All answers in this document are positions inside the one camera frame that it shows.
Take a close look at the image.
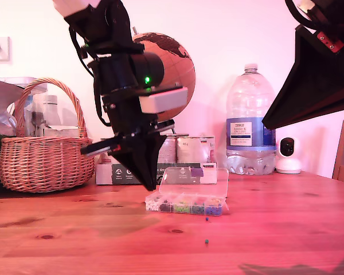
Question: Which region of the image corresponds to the dark printed cardboard tray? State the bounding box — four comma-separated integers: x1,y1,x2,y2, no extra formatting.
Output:
96,162,218,186

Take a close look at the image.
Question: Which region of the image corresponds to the large clear water bottle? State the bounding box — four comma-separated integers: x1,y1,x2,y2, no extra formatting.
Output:
223,63,277,175

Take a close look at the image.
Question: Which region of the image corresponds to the white bottle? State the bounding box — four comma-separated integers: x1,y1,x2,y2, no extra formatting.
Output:
42,94,60,128

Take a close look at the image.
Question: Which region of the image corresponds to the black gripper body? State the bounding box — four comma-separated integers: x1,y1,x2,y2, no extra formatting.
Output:
80,90,175,158

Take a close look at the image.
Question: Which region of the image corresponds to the white carton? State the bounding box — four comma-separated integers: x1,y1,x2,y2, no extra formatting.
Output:
44,125,81,138

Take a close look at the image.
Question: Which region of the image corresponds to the cork globe on stand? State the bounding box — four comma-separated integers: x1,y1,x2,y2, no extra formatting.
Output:
131,26,196,135

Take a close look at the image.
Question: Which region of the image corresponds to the clear plastic pin organiser box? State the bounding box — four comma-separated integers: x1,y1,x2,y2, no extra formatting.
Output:
144,167,229,216

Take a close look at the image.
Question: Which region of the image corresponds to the wicker basket with handle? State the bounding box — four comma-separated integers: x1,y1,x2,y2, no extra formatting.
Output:
0,77,95,193

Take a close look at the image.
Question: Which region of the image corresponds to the tin can with label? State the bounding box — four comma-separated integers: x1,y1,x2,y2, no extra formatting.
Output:
99,153,115,165
159,136,177,164
176,136,216,164

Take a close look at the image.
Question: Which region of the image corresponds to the small white round camera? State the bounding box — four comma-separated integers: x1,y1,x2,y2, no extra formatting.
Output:
275,136,302,175

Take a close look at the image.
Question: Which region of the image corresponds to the long black arm cable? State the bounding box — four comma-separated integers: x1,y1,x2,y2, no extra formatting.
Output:
285,0,319,31

